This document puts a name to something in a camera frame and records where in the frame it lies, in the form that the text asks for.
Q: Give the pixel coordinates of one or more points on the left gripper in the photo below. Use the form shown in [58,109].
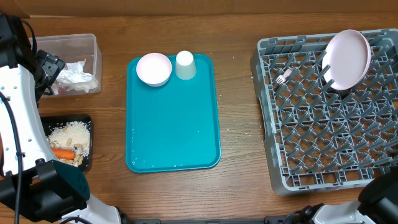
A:
[52,65]

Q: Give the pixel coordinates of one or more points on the large white tissue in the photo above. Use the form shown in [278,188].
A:
[74,73]

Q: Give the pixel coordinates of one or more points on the small white tissue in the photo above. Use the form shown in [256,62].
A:
[75,85]

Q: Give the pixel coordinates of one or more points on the rice and peanut pile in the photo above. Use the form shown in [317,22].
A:
[74,135]

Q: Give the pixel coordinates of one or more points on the orange carrot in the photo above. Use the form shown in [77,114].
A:
[64,153]

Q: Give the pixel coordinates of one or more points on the pink bowl with peanuts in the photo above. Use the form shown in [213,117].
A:
[154,69]

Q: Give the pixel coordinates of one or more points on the white paper cup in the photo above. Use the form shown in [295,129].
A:
[185,67]

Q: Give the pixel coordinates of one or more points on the white plastic fork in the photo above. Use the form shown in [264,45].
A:
[282,78]

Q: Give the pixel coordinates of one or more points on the white round plate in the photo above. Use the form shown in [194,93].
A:
[347,59]

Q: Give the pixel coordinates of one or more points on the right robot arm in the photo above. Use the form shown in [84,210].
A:
[377,203]

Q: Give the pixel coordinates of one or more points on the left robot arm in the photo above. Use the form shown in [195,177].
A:
[35,184]

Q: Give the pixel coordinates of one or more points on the grey dishwasher rack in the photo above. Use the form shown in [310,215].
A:
[318,138]

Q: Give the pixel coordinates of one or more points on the clear plastic bin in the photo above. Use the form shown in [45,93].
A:
[73,48]

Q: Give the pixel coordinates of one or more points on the black plastic tray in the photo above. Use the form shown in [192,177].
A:
[51,121]

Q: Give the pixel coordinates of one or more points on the teal serving tray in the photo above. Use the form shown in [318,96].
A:
[174,126]

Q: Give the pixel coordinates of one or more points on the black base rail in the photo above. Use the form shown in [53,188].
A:
[265,220]

